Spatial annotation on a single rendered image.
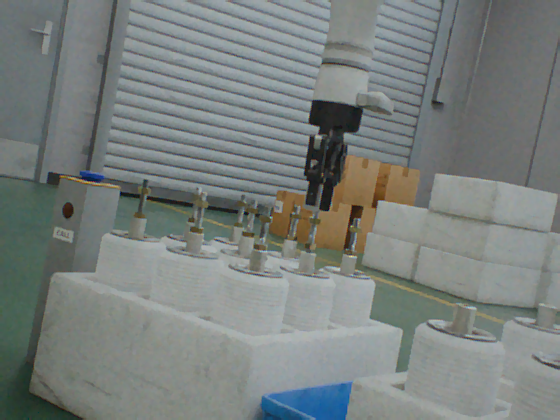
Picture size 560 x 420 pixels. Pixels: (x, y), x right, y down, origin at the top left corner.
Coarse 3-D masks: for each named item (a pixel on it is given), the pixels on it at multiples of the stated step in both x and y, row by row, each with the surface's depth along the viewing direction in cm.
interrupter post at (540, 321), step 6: (540, 306) 103; (546, 306) 103; (552, 306) 104; (540, 312) 103; (546, 312) 103; (552, 312) 103; (540, 318) 103; (546, 318) 103; (552, 318) 103; (540, 324) 103; (546, 324) 103; (552, 324) 103
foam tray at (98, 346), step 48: (96, 288) 110; (48, 336) 114; (96, 336) 108; (144, 336) 103; (192, 336) 98; (240, 336) 94; (288, 336) 100; (336, 336) 107; (384, 336) 118; (48, 384) 113; (96, 384) 108; (144, 384) 102; (192, 384) 97; (240, 384) 93; (288, 384) 99
